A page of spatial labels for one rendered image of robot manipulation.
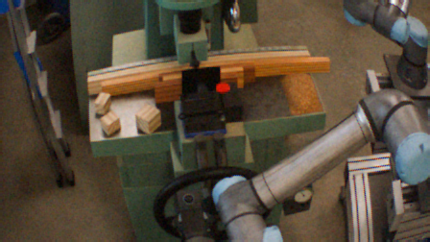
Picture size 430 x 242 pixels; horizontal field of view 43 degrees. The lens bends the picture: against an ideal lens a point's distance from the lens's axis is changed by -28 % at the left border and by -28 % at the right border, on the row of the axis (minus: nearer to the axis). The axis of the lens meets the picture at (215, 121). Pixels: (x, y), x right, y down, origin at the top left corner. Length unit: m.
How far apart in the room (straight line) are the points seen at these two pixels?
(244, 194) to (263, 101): 0.50
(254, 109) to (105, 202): 1.14
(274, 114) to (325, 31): 1.87
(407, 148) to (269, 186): 0.33
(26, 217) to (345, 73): 1.80
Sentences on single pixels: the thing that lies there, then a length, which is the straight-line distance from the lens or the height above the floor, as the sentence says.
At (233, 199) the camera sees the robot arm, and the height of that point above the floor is 1.09.
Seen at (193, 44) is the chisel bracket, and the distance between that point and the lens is 1.67.
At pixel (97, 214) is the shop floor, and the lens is 2.69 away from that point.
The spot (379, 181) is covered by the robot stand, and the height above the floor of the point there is 0.21.
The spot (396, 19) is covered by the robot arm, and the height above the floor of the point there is 1.26.
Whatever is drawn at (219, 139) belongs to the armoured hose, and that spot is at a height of 0.97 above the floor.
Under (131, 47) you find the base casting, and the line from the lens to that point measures 2.12.
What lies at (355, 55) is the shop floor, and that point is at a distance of 3.43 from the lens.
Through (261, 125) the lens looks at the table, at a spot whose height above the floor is 0.89.
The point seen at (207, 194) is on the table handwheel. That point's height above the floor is 0.83.
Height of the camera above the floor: 2.09
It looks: 44 degrees down
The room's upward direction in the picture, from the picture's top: 2 degrees counter-clockwise
